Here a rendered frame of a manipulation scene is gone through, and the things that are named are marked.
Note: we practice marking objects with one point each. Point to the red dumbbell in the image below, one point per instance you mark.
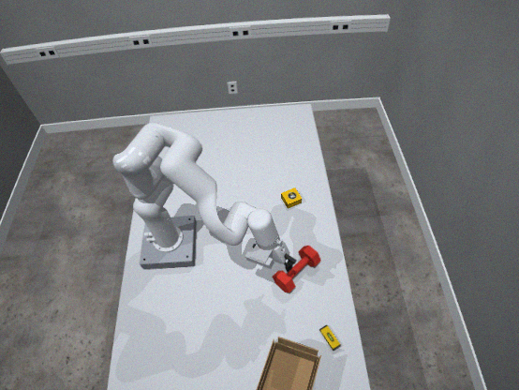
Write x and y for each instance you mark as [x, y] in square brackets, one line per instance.
[308, 256]

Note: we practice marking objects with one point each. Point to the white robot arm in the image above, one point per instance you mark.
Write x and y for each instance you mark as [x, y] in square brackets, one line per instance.
[179, 167]

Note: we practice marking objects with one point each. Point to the brown cardboard box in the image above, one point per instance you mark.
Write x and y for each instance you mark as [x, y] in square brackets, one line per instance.
[291, 369]

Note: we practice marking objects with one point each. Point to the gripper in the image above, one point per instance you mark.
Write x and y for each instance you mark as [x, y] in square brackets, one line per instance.
[279, 253]

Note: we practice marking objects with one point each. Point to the yellow pocket level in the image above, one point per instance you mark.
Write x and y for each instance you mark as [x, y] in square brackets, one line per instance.
[330, 338]

